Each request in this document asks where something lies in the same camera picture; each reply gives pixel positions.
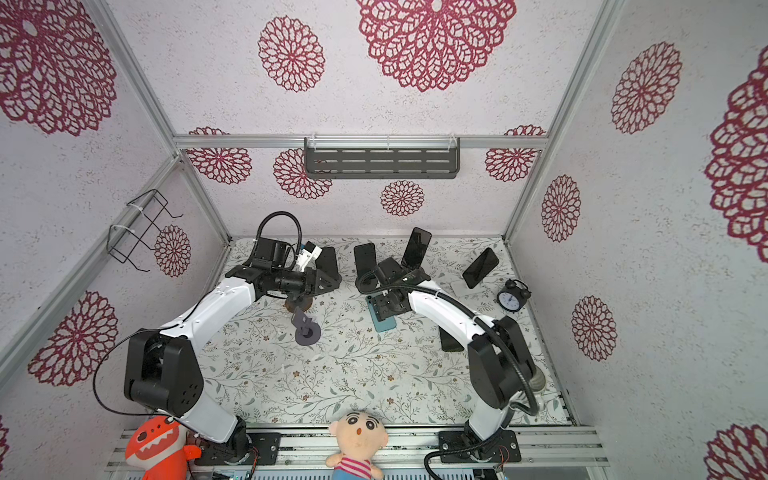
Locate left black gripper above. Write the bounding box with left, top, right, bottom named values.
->
left=273, top=266, right=340, bottom=299

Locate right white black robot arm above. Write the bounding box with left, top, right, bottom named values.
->
left=369, top=270, right=541, bottom=440

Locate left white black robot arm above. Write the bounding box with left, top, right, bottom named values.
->
left=124, top=242, right=341, bottom=450

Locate wooden round stand left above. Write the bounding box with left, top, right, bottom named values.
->
left=284, top=297, right=313, bottom=313

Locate grey round phone stand front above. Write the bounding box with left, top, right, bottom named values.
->
left=291, top=307, right=321, bottom=346

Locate black phone tall wooden stand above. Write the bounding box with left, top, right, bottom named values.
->
left=401, top=227, right=432, bottom=270

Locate black alarm clock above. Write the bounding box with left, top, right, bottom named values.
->
left=497, top=279, right=532, bottom=313

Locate boy doll plush toy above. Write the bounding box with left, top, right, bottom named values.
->
left=326, top=411, right=389, bottom=480

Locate striped grey cup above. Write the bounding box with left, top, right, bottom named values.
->
left=529, top=365, right=547, bottom=393

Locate red shark plush toy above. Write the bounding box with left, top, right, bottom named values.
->
left=124, top=416, right=202, bottom=480

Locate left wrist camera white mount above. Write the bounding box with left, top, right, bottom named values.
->
left=295, top=241, right=322, bottom=272

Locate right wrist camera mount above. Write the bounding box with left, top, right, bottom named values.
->
left=374, top=257, right=407, bottom=286

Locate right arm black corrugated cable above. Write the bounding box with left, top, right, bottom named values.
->
left=355, top=271, right=541, bottom=418

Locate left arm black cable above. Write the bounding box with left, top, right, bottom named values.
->
left=254, top=210, right=304, bottom=265

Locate grey wall shelf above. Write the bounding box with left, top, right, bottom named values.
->
left=303, top=137, right=461, bottom=180

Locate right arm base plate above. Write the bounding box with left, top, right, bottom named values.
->
left=438, top=430, right=522, bottom=464

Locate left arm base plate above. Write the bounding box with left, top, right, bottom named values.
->
left=194, top=432, right=281, bottom=467

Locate black wire wall rack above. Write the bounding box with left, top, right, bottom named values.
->
left=105, top=189, right=183, bottom=273

